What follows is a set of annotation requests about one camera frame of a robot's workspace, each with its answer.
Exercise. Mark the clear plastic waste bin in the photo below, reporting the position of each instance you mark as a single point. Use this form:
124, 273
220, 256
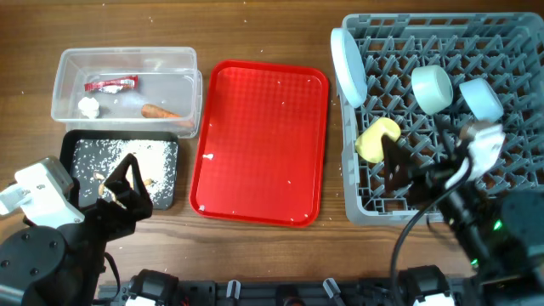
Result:
168, 77

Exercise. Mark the orange carrot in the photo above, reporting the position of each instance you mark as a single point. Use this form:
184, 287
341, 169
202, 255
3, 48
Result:
156, 112

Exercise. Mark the mint green bowl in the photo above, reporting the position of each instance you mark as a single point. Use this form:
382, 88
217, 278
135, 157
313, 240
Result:
432, 88

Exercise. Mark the large light blue plate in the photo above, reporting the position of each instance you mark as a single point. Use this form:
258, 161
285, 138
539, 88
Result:
349, 67

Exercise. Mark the light blue small bowl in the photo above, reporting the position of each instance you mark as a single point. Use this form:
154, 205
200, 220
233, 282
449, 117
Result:
482, 100

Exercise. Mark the white tissue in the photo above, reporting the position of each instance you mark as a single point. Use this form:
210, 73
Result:
89, 107

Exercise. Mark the grey dishwasher rack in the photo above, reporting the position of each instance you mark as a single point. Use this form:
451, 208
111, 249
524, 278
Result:
505, 49

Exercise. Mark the red plastic serving tray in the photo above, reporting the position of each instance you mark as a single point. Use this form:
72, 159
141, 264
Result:
262, 143

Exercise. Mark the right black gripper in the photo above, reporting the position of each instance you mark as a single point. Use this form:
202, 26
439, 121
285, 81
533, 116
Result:
421, 183

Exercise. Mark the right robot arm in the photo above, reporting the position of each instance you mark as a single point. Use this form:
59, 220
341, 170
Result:
502, 239

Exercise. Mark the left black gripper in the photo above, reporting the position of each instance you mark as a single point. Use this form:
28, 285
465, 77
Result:
122, 222

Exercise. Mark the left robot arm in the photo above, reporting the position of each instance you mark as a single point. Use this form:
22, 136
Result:
58, 257

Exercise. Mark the black plastic waste tray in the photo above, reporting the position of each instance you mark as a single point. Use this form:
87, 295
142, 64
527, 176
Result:
90, 157

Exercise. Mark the yellow plastic cup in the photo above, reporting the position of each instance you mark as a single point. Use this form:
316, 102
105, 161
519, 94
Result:
369, 144

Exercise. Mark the red snack wrapper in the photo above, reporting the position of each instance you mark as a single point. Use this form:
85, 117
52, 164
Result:
113, 86

